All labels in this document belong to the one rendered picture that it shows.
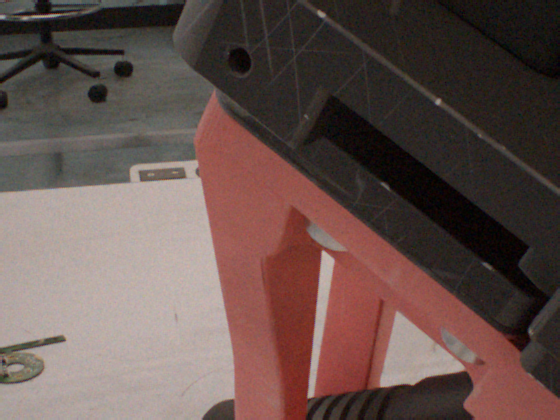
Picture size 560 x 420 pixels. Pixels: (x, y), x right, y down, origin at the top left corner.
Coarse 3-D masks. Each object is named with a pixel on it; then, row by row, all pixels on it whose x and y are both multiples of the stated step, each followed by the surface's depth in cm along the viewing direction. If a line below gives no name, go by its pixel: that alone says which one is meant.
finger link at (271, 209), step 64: (256, 128) 12; (256, 192) 13; (320, 192) 12; (384, 192) 12; (448, 192) 12; (256, 256) 14; (320, 256) 15; (384, 256) 12; (448, 256) 12; (512, 256) 12; (256, 320) 15; (448, 320) 12; (512, 320) 11; (256, 384) 16; (512, 384) 12
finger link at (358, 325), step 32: (352, 288) 18; (544, 288) 11; (352, 320) 18; (384, 320) 18; (320, 352) 19; (352, 352) 18; (384, 352) 19; (544, 352) 11; (320, 384) 19; (352, 384) 19; (544, 384) 11
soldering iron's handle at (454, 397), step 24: (408, 384) 17; (432, 384) 16; (456, 384) 16; (216, 408) 19; (312, 408) 18; (336, 408) 17; (360, 408) 17; (384, 408) 17; (408, 408) 16; (432, 408) 16; (456, 408) 16
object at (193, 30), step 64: (192, 0) 10; (256, 0) 10; (320, 0) 10; (384, 0) 10; (192, 64) 10; (256, 64) 10; (320, 64) 10; (384, 64) 9; (448, 64) 10; (512, 64) 10; (320, 128) 10; (384, 128) 9; (448, 128) 9; (512, 128) 9; (512, 192) 9
